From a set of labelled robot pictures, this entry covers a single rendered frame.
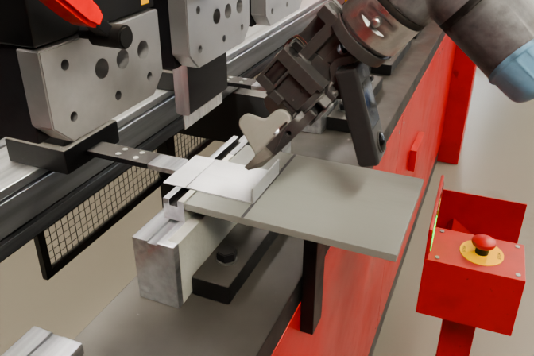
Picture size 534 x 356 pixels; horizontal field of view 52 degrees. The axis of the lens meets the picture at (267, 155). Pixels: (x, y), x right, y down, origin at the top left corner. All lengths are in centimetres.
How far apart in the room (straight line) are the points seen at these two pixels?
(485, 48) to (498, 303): 57
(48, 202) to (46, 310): 129
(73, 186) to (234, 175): 29
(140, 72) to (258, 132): 18
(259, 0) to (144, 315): 43
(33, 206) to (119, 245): 153
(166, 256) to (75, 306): 146
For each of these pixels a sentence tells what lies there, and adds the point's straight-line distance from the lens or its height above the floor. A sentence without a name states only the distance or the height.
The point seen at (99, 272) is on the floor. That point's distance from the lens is 226.
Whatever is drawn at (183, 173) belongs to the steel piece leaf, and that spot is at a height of 100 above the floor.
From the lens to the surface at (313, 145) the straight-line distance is 112.
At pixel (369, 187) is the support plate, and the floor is 100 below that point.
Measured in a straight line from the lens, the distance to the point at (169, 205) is 71.
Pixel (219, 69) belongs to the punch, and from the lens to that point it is 73.
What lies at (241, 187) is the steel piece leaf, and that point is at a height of 100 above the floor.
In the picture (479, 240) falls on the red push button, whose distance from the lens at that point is 101.
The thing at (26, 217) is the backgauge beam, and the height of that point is 93.
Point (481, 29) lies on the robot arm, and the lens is 54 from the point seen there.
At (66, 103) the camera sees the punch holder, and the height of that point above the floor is 121.
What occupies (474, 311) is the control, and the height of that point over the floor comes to 70.
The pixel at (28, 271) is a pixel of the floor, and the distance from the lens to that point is 235.
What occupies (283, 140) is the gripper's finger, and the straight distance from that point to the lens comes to 61.
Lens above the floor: 137
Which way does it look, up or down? 27 degrees down
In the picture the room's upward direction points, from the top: straight up
